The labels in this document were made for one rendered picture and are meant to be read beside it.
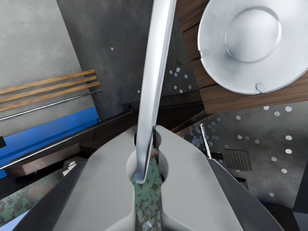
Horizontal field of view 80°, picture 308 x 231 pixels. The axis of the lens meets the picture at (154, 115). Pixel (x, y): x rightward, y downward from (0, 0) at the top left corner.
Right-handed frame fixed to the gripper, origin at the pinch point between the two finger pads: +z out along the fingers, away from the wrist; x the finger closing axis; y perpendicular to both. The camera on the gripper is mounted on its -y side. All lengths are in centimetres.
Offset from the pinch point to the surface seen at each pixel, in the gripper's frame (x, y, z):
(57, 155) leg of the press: -44, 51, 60
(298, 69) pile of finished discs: 33.7, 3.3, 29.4
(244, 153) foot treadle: 41, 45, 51
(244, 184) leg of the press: 52, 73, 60
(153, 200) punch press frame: 1, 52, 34
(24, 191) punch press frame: -51, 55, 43
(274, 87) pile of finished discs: 31.4, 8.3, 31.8
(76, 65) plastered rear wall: -73, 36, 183
